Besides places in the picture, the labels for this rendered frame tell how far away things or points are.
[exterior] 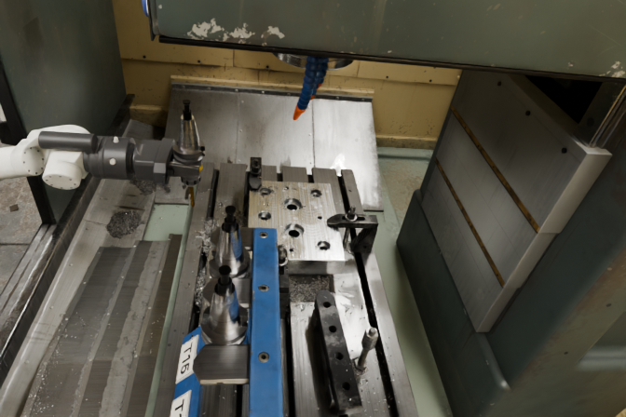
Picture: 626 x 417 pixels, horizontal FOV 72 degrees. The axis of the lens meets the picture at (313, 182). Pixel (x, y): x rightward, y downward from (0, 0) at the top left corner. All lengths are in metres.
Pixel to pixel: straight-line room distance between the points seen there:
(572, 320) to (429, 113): 1.41
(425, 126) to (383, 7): 1.75
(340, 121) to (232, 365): 1.48
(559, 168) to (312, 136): 1.20
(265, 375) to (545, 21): 0.51
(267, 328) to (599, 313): 0.60
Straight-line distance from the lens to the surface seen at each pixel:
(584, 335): 1.00
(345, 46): 0.47
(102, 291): 1.34
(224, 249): 0.65
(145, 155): 0.93
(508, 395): 1.14
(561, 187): 0.85
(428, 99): 2.12
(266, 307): 0.63
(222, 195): 1.30
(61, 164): 0.96
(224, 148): 1.80
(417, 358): 1.38
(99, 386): 1.14
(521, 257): 0.95
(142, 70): 2.00
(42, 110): 1.33
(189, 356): 0.92
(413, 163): 2.18
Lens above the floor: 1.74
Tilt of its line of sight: 37 degrees down
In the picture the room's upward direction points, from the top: 9 degrees clockwise
